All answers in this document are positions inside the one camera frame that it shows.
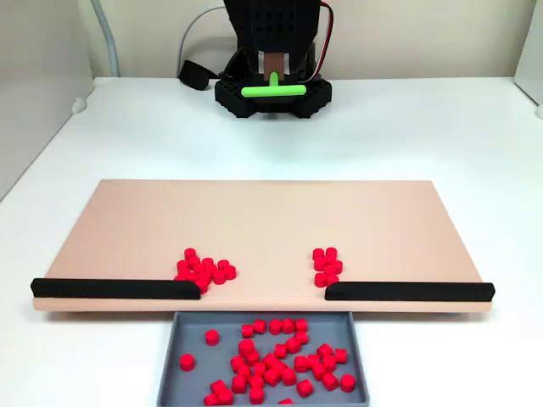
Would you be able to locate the green T-shaped pusher tool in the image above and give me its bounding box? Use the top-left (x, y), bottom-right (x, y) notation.
top-left (240, 53), bottom-right (307, 98)

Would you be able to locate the grey tray container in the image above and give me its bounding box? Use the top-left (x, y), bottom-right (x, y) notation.
top-left (156, 310), bottom-right (370, 407)

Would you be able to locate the red white black servo cable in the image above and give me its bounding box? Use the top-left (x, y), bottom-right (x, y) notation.
top-left (311, 1), bottom-right (335, 82)

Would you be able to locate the pale grey pipe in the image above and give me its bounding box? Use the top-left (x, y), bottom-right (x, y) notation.
top-left (90, 0), bottom-right (121, 78)

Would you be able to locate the beige flat board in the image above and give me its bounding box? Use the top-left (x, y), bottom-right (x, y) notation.
top-left (32, 179), bottom-right (493, 315)

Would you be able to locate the white USB cable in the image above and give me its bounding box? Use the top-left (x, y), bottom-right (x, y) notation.
top-left (176, 5), bottom-right (227, 80)

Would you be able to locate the black foam rail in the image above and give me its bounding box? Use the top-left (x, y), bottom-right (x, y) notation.
top-left (30, 277), bottom-right (201, 301)
top-left (324, 281), bottom-right (496, 303)

